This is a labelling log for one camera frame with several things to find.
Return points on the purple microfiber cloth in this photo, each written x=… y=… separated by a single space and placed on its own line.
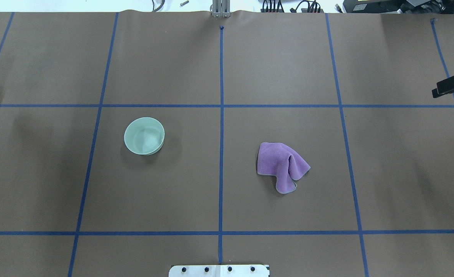
x=282 y=162

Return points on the mint green bowl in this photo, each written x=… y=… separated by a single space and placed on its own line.
x=144 y=136

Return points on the upper black orange adapter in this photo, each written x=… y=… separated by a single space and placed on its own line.
x=272 y=6

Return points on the black orange adapter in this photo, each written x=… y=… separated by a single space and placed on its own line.
x=272 y=6
x=307 y=6

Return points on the lower black orange adapter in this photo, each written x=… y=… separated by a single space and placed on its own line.
x=307 y=6

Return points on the aluminium frame post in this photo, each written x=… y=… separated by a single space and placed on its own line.
x=220 y=8

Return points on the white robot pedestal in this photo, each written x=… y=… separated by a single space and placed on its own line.
x=239 y=270

